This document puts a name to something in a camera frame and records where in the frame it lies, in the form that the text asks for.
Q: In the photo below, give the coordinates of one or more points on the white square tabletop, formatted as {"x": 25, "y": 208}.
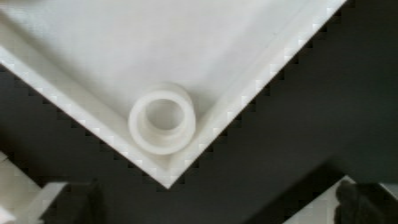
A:
{"x": 94, "y": 49}

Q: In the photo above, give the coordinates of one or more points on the white U-shaped obstacle wall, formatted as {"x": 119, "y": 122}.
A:
{"x": 25, "y": 198}

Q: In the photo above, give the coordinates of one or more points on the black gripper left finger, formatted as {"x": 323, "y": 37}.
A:
{"x": 76, "y": 207}

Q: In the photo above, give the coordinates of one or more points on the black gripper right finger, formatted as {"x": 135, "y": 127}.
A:
{"x": 366, "y": 204}

